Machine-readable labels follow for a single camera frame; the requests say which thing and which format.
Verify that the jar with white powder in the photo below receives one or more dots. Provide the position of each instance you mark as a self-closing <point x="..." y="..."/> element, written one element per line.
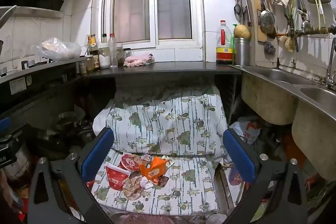
<point x="104" y="57"/>

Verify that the dark cooking pot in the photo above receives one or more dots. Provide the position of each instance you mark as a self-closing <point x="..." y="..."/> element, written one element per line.
<point x="60" y="134"/>

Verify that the black gas stove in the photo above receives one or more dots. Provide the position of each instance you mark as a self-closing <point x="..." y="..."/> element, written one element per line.
<point x="39" y="79"/>

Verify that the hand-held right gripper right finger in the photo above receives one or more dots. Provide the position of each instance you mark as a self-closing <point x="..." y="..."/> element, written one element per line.
<point x="239" y="157"/>

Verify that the red paper cup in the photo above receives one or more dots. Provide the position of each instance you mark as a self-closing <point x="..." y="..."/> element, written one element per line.
<point x="116" y="178"/>

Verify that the dark soy sauce bottle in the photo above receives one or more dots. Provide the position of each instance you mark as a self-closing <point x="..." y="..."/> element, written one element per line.
<point x="94" y="53"/>

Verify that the yellowish round vegetable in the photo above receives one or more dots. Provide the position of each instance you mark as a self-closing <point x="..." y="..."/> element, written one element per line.
<point x="241" y="31"/>

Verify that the clear plastic bag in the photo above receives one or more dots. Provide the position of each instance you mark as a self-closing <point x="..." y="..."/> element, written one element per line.
<point x="57" y="49"/>

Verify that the red white wrapper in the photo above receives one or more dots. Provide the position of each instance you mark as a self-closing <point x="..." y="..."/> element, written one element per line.
<point x="132" y="187"/>

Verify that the steel range hood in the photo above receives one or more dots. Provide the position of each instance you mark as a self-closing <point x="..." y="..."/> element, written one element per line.
<point x="34" y="11"/>

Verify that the white framed window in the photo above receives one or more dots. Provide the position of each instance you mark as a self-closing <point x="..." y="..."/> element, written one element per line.
<point x="131" y="3"/>

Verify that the steel skimmer ladle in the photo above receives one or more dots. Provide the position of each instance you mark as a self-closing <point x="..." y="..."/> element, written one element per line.
<point x="267" y="20"/>

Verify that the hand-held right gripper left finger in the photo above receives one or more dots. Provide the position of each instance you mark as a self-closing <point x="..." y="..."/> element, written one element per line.
<point x="97" y="154"/>

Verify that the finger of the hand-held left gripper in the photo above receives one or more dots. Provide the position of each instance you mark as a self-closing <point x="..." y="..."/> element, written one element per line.
<point x="5" y="124"/>

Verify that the steel sink faucet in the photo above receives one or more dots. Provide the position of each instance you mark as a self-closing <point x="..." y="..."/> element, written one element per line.
<point x="331" y="61"/>

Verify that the white orange plastic bag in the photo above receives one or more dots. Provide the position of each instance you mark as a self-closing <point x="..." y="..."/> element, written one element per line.
<point x="246" y="132"/>

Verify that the pink plastic basket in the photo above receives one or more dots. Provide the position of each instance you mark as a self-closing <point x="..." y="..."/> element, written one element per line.
<point x="147" y="220"/>

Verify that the steel wool scrubber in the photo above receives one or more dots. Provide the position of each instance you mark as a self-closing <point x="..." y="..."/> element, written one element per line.
<point x="269" y="47"/>

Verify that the wall water pipe tap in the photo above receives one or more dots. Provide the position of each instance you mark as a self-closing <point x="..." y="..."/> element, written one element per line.
<point x="307" y="28"/>

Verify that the steel canister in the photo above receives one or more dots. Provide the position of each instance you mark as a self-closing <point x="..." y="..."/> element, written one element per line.
<point x="241" y="52"/>

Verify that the white animal print cloth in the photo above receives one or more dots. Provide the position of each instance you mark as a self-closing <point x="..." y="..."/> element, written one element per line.
<point x="162" y="119"/>

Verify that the steel double sink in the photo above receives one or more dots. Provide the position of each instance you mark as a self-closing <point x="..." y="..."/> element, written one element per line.
<point x="275" y="75"/>

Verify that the pink cloth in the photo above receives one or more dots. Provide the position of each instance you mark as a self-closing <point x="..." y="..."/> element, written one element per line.
<point x="139" y="60"/>

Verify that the clear bottle red cap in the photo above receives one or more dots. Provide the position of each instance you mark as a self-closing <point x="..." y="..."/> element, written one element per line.
<point x="113" y="52"/>

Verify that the wooden cutting board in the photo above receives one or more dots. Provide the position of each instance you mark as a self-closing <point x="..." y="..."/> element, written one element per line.
<point x="250" y="3"/>

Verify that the small white wrapper piece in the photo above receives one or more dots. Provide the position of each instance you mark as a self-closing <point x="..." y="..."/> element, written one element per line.
<point x="145" y="182"/>

